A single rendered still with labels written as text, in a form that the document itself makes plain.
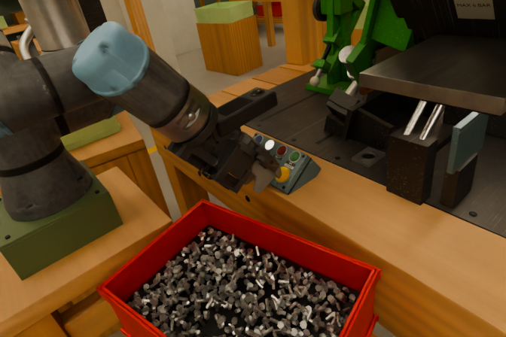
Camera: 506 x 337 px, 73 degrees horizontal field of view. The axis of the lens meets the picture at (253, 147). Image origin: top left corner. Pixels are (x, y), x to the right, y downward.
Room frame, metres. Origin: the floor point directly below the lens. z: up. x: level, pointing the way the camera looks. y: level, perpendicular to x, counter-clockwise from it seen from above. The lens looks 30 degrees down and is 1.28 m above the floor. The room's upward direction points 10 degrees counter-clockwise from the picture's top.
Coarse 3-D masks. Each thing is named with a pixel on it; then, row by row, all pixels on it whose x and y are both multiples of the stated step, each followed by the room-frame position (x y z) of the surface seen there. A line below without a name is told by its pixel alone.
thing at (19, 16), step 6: (18, 12) 6.11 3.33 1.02; (0, 18) 5.92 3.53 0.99; (12, 18) 6.31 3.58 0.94; (18, 18) 6.08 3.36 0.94; (24, 18) 6.14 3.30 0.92; (0, 24) 5.90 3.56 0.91; (6, 24) 5.95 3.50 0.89; (12, 24) 6.36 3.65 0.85; (18, 24) 6.13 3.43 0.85; (24, 24) 6.05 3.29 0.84; (6, 30) 5.84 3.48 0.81; (12, 30) 5.89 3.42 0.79; (18, 30) 5.94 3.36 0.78; (24, 30) 5.99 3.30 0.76
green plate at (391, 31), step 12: (372, 0) 0.59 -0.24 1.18; (384, 0) 0.58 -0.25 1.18; (372, 12) 0.59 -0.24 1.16; (384, 12) 0.58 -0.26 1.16; (372, 24) 0.60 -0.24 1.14; (384, 24) 0.58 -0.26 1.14; (396, 24) 0.56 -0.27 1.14; (372, 36) 0.60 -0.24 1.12; (384, 36) 0.58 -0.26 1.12; (396, 36) 0.56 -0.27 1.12; (408, 36) 0.55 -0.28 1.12; (372, 48) 0.62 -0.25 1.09; (396, 48) 0.56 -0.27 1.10; (408, 48) 0.55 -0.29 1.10
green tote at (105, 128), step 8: (104, 120) 1.14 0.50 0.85; (112, 120) 1.15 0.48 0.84; (88, 128) 1.11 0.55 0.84; (96, 128) 1.12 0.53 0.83; (104, 128) 1.13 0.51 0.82; (112, 128) 1.14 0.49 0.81; (64, 136) 1.07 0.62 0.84; (72, 136) 1.08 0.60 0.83; (80, 136) 1.08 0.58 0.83; (88, 136) 1.10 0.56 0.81; (96, 136) 1.11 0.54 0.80; (104, 136) 1.12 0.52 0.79; (64, 144) 1.06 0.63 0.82; (72, 144) 1.07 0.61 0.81; (80, 144) 1.08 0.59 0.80
